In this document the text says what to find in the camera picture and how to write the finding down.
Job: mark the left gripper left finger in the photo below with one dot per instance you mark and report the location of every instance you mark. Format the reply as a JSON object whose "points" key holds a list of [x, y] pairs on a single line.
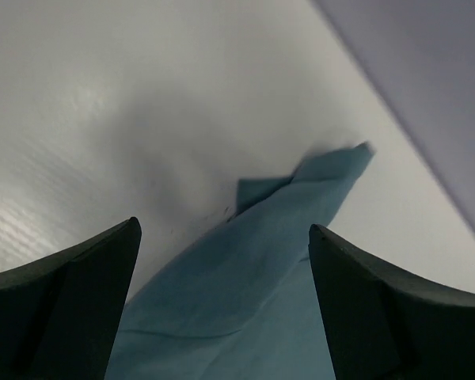
{"points": [[59, 315]]}

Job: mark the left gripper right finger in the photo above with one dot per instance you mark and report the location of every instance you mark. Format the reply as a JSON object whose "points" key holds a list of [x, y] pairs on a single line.
{"points": [[383, 322]]}

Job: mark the teal blue t shirt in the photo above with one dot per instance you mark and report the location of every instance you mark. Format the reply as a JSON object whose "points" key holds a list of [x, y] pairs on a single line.
{"points": [[240, 303]]}

